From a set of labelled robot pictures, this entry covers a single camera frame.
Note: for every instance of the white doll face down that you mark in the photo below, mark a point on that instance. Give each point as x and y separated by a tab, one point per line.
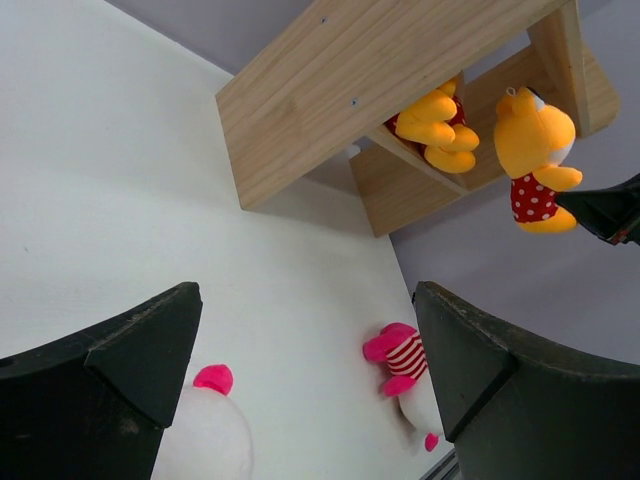
399	347
210	437

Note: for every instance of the white doll centre face down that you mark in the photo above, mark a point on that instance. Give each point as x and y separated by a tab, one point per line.
210	437

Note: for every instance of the wooden shelf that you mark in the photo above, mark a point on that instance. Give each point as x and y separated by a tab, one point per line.
343	68

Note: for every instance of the orange bear polka dot toy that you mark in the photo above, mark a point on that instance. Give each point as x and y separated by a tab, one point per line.
431	120

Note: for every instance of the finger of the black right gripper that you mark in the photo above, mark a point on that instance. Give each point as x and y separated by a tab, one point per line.
611	214

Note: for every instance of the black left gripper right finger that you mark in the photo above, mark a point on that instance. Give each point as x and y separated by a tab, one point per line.
516	405

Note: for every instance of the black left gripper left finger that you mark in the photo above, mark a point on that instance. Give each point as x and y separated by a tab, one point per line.
95	404

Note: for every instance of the white doll right face down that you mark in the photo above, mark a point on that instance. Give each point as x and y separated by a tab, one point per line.
399	347

